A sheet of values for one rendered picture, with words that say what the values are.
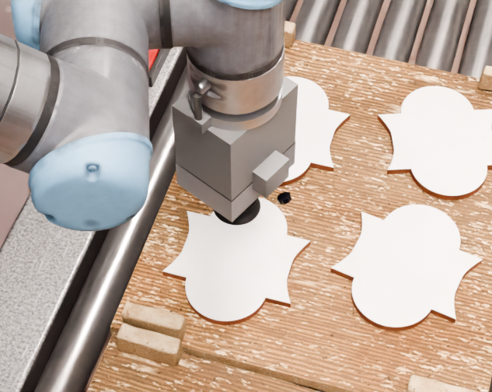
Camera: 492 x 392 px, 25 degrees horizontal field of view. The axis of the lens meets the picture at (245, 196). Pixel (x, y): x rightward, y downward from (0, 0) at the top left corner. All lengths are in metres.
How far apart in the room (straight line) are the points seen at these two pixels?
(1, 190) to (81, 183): 1.68
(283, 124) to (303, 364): 0.24
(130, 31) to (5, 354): 0.42
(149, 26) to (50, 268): 0.40
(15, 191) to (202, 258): 1.30
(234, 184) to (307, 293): 0.20
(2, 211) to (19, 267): 1.20
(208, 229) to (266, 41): 0.33
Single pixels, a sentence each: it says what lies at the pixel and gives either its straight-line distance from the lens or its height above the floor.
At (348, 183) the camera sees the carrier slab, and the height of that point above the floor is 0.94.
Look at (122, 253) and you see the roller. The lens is 1.13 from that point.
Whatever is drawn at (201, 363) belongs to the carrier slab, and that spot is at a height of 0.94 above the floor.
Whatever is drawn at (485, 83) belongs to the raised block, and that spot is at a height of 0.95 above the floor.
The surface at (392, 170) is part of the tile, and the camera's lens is 1.17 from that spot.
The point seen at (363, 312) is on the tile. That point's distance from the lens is 1.06.
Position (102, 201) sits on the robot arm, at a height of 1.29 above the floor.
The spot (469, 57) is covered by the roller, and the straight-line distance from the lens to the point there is 1.32.
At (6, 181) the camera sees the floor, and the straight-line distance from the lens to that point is 2.38.
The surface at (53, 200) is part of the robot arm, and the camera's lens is 0.71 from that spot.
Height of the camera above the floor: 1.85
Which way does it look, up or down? 53 degrees down
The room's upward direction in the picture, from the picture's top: straight up
